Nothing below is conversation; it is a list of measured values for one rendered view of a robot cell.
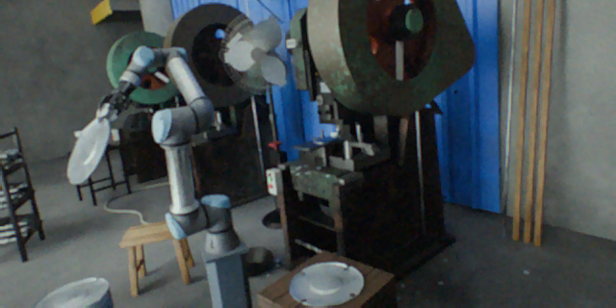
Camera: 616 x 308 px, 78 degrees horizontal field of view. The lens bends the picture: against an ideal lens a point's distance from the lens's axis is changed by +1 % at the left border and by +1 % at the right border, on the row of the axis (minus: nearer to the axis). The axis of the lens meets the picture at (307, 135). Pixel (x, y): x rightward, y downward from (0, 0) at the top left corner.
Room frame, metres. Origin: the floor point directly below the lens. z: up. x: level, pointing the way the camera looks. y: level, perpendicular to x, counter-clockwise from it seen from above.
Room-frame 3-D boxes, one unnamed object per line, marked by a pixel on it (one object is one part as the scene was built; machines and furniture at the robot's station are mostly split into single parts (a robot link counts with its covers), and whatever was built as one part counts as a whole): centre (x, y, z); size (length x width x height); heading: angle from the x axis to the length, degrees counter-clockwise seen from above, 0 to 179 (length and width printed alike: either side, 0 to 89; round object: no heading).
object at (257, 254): (2.15, 0.44, 0.04); 0.30 x 0.30 x 0.07
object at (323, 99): (2.08, -0.16, 1.04); 0.17 x 0.15 x 0.30; 128
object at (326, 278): (1.36, -0.01, 0.35); 0.29 x 0.29 x 0.01
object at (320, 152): (2.00, -0.05, 0.72); 0.25 x 0.14 x 0.14; 128
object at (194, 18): (3.69, 0.60, 0.87); 1.53 x 0.99 x 1.74; 126
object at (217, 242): (1.58, 0.43, 0.50); 0.15 x 0.15 x 0.10
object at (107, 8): (7.22, 2.98, 2.44); 1.25 x 0.92 x 0.27; 38
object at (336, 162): (2.10, -0.19, 0.68); 0.45 x 0.30 x 0.06; 38
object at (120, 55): (5.03, 1.75, 0.87); 1.53 x 0.99 x 1.74; 131
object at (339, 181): (1.98, -0.46, 0.45); 0.92 x 0.12 x 0.90; 128
